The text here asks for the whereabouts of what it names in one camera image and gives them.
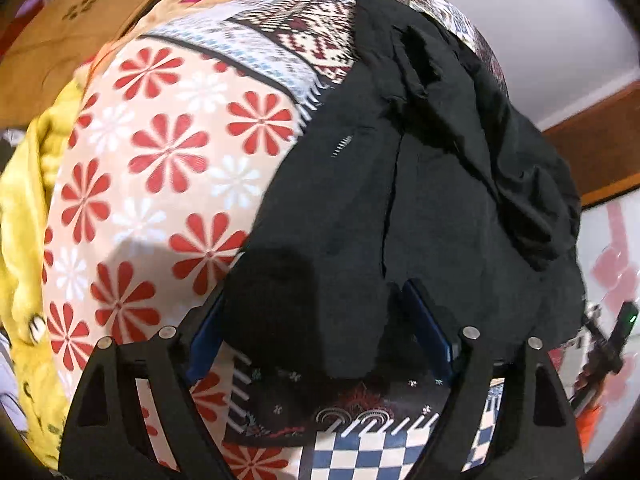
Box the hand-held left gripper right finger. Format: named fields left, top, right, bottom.
left=402, top=279, right=586, bottom=480

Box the wooden lap desk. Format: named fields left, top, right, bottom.
left=0, top=0, right=183, bottom=131

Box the yellow blanket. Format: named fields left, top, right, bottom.
left=0, top=67, right=103, bottom=468

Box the black zip hooded jacket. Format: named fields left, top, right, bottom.
left=222, top=0, right=587, bottom=381

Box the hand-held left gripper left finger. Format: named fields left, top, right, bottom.
left=57, top=287, right=236, bottom=480

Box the patchwork patterned bedspread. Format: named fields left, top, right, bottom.
left=42, top=0, right=583, bottom=480

